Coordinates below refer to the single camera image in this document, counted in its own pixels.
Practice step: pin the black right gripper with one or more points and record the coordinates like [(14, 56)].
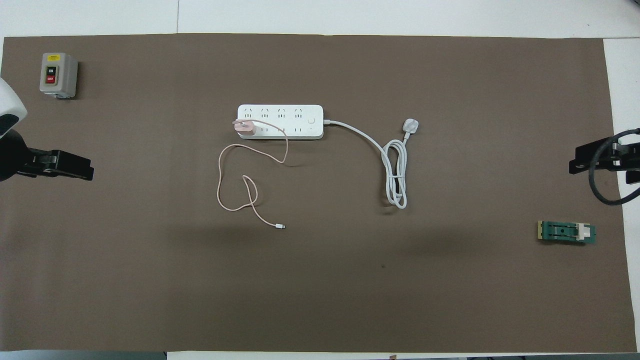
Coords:
[(631, 160)]

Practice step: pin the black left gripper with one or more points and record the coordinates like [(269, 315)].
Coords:
[(42, 162)]

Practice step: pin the pink charger adapter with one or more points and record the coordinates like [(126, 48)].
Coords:
[(246, 129)]

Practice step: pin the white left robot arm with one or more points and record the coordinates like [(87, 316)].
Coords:
[(10, 105)]

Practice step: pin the white power strip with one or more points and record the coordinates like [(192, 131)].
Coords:
[(280, 121)]

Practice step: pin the brown table mat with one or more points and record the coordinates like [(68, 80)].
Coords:
[(320, 290)]

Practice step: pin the green knife switch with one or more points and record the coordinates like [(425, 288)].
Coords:
[(565, 232)]

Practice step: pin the grey on-off switch box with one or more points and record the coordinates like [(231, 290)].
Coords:
[(57, 75)]

